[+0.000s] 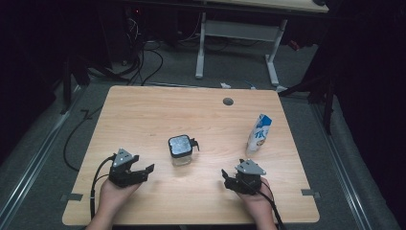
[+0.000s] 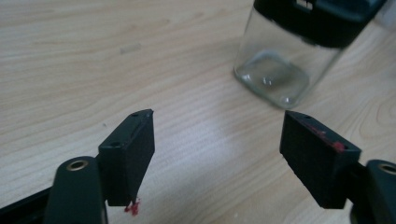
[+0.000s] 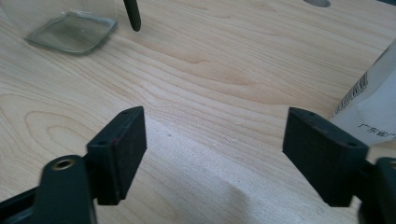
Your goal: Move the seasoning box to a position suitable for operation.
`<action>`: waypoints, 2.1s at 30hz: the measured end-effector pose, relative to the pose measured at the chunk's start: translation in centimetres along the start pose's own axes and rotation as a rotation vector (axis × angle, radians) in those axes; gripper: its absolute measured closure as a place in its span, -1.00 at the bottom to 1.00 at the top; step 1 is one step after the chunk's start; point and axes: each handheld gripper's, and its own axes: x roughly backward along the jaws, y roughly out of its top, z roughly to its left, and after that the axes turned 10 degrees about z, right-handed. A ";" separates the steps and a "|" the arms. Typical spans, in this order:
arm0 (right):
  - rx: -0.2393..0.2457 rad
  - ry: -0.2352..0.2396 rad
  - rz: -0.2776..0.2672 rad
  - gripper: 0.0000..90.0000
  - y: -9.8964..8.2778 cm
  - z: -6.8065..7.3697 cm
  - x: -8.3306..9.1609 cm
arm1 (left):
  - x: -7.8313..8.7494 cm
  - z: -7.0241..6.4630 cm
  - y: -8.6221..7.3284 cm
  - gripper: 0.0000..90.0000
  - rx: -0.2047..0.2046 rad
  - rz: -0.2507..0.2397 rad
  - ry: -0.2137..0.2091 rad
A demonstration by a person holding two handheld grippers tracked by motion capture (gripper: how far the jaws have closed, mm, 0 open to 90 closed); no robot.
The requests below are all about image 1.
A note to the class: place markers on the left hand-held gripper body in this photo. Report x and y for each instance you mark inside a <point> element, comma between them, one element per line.
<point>123,179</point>

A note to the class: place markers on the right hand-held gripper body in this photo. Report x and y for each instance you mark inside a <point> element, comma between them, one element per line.
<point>249,179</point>

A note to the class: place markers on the white and blue bag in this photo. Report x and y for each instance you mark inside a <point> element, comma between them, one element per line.
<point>257,137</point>

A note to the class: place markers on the glass jar with black lid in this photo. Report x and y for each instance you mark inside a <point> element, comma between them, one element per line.
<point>179,145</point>

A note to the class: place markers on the person's left hand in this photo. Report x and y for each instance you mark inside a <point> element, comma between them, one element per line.
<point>110,198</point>

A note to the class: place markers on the person's right hand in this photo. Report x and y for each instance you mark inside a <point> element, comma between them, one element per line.
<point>263,206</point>

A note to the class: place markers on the grey tape strip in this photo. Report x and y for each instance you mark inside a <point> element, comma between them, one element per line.
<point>310,192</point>
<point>72,197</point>

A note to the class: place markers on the small white plug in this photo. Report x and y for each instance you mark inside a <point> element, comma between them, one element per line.
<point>225,85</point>

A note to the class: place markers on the black stand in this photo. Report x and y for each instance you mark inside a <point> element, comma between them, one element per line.
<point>327,96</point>
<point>67,86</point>

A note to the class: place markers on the dark equipment with red light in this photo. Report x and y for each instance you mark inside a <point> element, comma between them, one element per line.
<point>132,32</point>

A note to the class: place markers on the small red object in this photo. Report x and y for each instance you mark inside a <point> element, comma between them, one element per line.
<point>294,45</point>

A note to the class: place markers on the wooden desk with white legs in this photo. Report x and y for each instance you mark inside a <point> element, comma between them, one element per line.
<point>242,30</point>

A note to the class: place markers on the metal floor rail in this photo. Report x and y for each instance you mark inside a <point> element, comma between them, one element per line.
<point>338,159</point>
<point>35,163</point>

